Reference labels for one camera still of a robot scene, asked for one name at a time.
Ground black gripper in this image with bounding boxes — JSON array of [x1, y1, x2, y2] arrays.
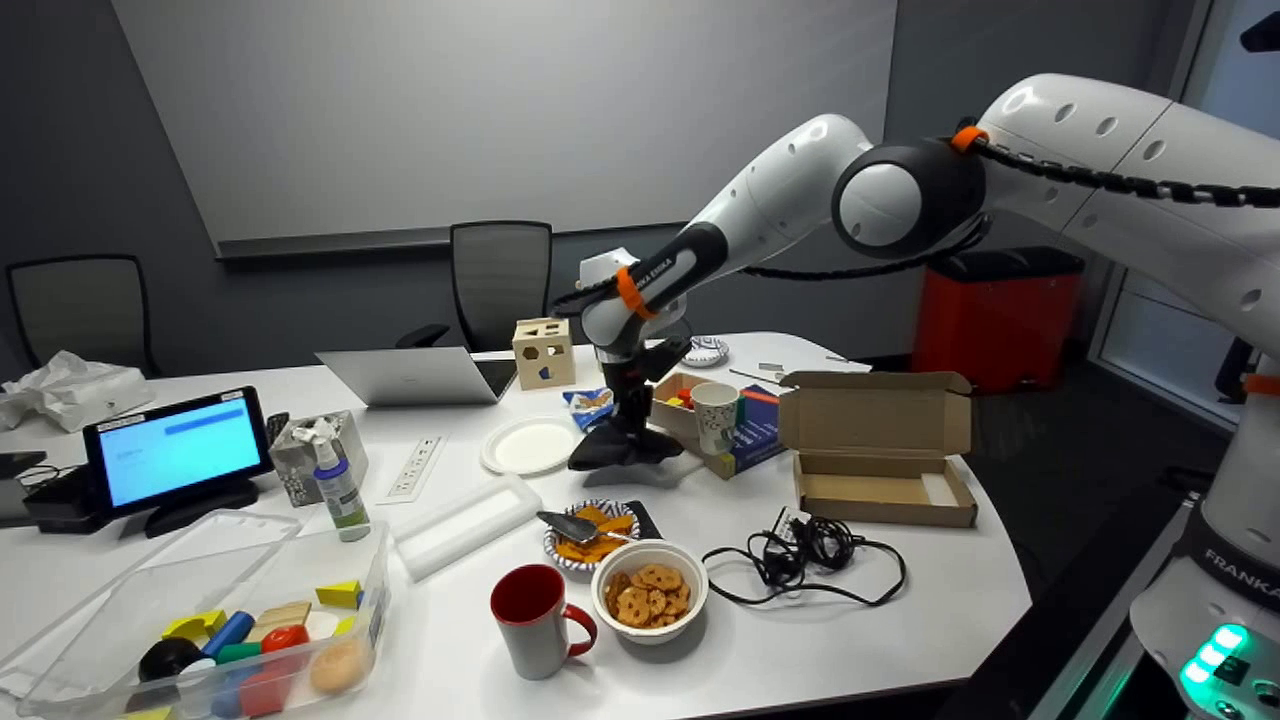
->
[[595, 327, 695, 440]]

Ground blue snack packet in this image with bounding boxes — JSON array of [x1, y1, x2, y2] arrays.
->
[[563, 385, 620, 440]]

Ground black remote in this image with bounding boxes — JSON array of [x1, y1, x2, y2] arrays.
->
[[620, 496, 667, 541]]

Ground white plate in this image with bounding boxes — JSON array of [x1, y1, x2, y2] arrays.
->
[[479, 411, 587, 485]]

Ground wooden shape sorter cube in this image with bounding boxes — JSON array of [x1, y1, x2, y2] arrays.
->
[[507, 311, 578, 395]]

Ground grey utensil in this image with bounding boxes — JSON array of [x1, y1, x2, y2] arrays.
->
[[531, 507, 632, 551]]

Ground small patterned bowl with chips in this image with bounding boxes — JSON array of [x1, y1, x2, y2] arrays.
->
[[535, 496, 641, 574]]

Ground black mesh office chair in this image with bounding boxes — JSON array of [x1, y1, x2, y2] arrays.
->
[[3, 251, 156, 382], [391, 217, 560, 356]]

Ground white bowl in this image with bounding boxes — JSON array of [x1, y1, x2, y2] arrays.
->
[[587, 538, 711, 652]]

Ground white power strip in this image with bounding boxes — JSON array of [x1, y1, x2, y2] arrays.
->
[[385, 432, 443, 506]]

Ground silver laptop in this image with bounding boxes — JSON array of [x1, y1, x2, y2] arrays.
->
[[311, 344, 518, 411]]

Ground red mug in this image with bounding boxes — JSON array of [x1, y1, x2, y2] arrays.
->
[[483, 562, 599, 684]]

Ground open cardboard box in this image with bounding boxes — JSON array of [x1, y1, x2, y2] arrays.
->
[[777, 369, 983, 533]]

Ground small spray bottle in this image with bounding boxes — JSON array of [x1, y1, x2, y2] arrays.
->
[[309, 422, 376, 544]]

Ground grey carton box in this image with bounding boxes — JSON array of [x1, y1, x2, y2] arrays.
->
[[266, 409, 373, 507]]

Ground yellow wedge block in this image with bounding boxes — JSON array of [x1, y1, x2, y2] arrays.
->
[[311, 577, 369, 616]]

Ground red bin black lid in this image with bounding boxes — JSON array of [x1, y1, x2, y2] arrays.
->
[[906, 243, 1088, 399]]

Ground wooden egg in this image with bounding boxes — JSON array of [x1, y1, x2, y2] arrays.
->
[[305, 633, 376, 701]]

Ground clear plastic bin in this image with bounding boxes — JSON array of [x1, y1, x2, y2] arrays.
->
[[114, 523, 394, 720]]

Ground red round block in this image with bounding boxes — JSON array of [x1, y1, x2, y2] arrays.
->
[[257, 620, 317, 659]]

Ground black tablet lit screen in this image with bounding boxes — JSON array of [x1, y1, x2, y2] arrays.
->
[[80, 385, 276, 522]]

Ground blue cylinder block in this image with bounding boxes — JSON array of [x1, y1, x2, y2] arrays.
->
[[199, 608, 259, 659]]

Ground yellow green block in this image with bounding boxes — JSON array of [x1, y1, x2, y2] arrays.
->
[[161, 608, 226, 646]]

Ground black round block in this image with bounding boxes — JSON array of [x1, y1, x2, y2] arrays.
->
[[133, 633, 205, 684]]

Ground white plastic bag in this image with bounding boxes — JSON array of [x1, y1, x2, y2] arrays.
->
[[0, 347, 151, 438]]

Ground black tablet stand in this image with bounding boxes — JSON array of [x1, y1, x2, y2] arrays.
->
[[18, 458, 272, 541]]

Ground orange ring snacks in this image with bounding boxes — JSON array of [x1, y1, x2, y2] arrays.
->
[[602, 562, 700, 633]]

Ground black tangled cable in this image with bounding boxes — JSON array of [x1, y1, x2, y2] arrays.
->
[[700, 507, 912, 616]]

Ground wall whiteboard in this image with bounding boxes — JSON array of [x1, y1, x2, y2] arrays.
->
[[108, 0, 900, 262]]

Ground white metal stand frame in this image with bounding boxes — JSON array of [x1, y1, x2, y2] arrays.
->
[[1029, 493, 1205, 720]]

